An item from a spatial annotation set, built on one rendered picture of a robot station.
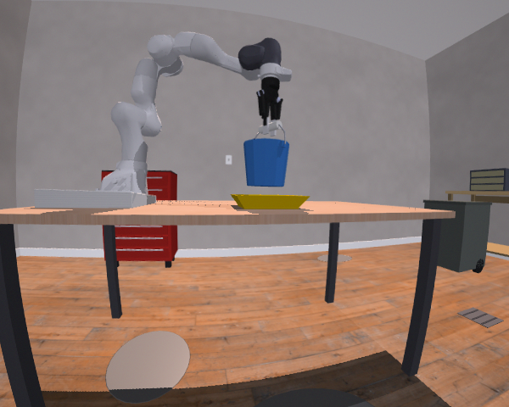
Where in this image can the yellow shallow tray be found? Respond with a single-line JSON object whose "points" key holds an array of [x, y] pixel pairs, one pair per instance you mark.
{"points": [[250, 201]]}

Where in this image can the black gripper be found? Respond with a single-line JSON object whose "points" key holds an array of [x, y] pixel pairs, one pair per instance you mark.
{"points": [[268, 99]]}

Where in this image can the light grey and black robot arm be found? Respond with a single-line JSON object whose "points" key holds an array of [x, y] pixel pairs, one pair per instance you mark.
{"points": [[134, 122]]}

